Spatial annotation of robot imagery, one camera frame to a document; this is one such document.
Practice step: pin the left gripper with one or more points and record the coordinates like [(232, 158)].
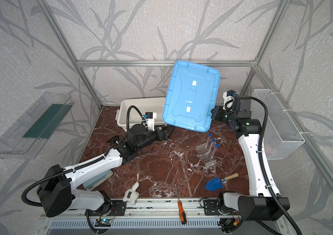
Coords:
[(160, 134)]

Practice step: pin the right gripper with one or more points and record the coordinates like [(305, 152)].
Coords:
[(216, 113)]

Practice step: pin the blue plastic bin lid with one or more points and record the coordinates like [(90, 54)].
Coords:
[(191, 95)]

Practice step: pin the clear acrylic test tube rack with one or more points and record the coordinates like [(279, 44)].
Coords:
[(204, 156)]

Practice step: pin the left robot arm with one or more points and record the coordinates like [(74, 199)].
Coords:
[(58, 191)]

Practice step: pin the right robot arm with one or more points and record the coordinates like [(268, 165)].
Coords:
[(264, 202)]

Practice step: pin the pink object in basket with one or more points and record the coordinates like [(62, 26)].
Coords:
[(268, 150)]

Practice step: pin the light blue stapler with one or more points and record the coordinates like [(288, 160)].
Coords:
[(94, 182)]

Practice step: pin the left circuit board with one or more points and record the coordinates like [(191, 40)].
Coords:
[(103, 223)]

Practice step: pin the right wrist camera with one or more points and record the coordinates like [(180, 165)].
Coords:
[(228, 97)]

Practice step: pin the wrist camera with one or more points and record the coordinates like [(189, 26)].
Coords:
[(149, 118), (228, 97)]

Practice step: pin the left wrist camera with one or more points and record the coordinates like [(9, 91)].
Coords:
[(149, 118)]

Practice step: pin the white wire mesh basket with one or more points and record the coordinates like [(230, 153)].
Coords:
[(281, 132)]

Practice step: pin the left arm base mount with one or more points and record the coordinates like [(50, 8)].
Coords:
[(113, 208)]

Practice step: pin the blue garden trowel wooden handle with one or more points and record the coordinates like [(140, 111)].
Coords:
[(217, 183)]

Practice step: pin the orange handled screwdriver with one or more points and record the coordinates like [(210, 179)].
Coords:
[(182, 214)]

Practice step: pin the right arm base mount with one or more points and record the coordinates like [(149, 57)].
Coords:
[(216, 207)]

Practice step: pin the clear wall shelf green mat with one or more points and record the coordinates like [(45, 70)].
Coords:
[(27, 136)]

